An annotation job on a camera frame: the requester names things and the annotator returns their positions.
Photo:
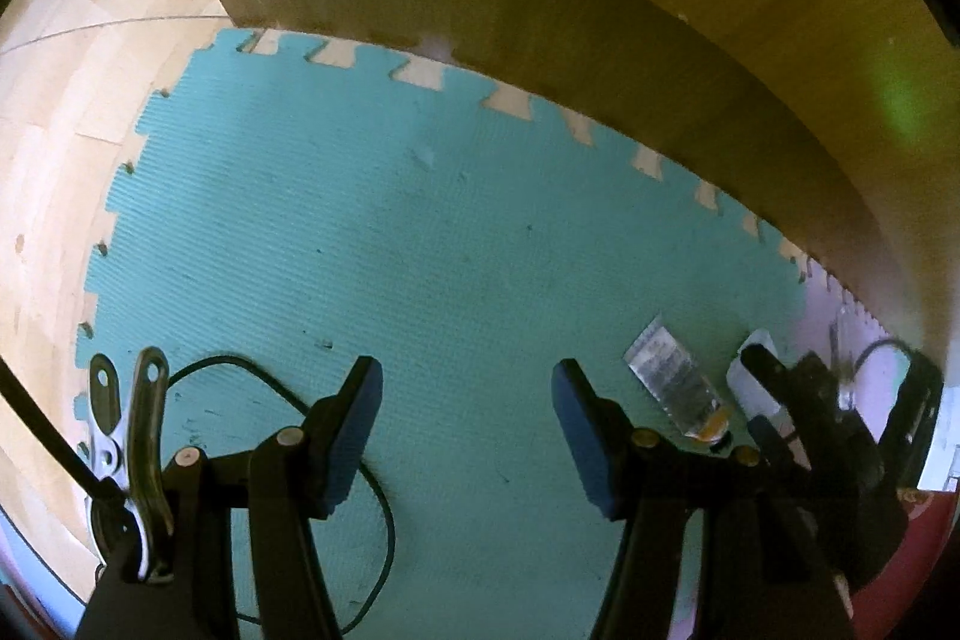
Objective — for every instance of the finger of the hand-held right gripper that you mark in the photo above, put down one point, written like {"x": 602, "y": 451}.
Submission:
{"x": 776, "y": 439}
{"x": 772, "y": 377}

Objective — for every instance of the pink foam mat tile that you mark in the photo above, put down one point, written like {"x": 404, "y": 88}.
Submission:
{"x": 816, "y": 331}

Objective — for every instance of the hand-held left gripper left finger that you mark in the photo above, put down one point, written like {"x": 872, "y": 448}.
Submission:
{"x": 345, "y": 445}

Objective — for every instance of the green foam mat tile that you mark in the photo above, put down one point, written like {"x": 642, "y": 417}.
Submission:
{"x": 337, "y": 197}

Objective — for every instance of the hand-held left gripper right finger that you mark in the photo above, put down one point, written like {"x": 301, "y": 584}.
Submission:
{"x": 592, "y": 445}

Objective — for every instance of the white rectangular block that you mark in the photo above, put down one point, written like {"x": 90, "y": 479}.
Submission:
{"x": 754, "y": 392}

